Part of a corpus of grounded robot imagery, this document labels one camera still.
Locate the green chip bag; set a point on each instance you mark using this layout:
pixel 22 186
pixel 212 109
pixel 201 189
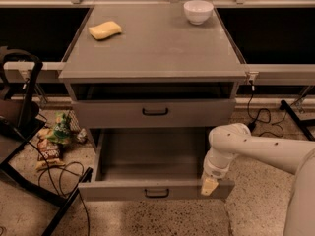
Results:
pixel 60 133

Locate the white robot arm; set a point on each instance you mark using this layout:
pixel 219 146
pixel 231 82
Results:
pixel 297 157

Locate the white bowl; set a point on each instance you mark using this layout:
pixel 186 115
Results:
pixel 198 11

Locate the black stand leg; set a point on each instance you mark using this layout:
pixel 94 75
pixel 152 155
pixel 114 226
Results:
pixel 303 125

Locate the grey drawer cabinet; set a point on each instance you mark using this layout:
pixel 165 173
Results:
pixel 158 55

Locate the yellow sponge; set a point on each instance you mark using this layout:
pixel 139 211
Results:
pixel 105 30

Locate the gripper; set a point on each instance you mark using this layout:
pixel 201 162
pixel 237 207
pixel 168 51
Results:
pixel 213 169

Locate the grey top drawer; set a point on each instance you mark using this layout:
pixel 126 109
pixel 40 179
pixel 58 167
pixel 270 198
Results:
pixel 154 113

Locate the grey drawer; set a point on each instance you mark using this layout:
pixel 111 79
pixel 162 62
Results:
pixel 154 113
pixel 147 164

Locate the brown snack bag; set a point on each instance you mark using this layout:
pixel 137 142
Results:
pixel 49 155

